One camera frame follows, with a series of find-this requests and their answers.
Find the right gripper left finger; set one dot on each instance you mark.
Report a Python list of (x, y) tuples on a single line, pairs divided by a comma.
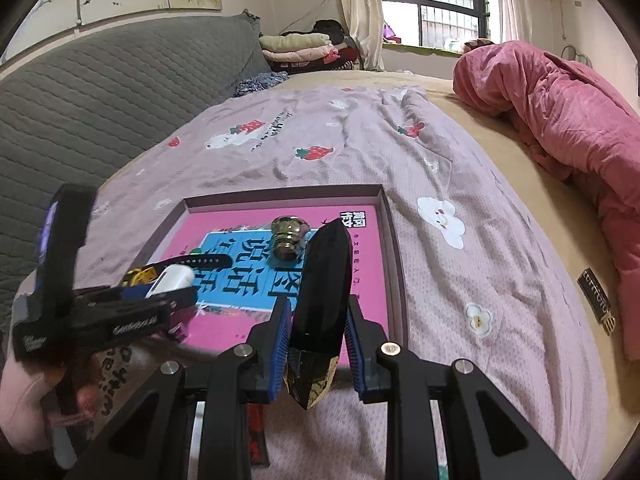
[(248, 373)]

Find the shallow grey cardboard box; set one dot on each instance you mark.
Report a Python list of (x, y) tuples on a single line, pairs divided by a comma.
[(339, 195)]

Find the pink blue book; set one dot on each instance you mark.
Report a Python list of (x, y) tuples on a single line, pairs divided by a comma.
[(231, 301)]

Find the pink crumpled quilt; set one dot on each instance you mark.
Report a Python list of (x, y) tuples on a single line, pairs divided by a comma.
[(579, 128)]

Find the pink strawberry print bedsheet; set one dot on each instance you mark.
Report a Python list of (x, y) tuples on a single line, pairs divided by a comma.
[(446, 255)]

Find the white earbuds case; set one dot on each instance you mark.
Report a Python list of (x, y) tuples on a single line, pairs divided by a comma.
[(174, 277)]

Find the brass metal knob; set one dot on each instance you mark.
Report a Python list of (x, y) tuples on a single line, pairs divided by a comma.
[(288, 238)]

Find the beige mattress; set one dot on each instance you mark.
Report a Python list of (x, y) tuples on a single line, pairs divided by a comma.
[(567, 217)]

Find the black framed window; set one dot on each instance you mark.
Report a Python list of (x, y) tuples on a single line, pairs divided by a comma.
[(436, 24)]

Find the stack of folded clothes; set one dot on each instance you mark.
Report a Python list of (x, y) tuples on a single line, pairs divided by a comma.
[(326, 47)]

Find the left hand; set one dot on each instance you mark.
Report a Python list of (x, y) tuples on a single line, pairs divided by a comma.
[(23, 386)]

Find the grey quilted headboard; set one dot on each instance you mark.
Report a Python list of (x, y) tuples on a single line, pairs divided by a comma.
[(80, 112)]

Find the cream window curtain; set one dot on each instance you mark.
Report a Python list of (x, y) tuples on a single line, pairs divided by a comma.
[(364, 19)]

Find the black gold lipstick tube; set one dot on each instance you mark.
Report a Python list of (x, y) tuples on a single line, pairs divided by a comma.
[(319, 318)]

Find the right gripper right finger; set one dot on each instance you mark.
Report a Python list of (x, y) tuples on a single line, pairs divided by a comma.
[(384, 372)]

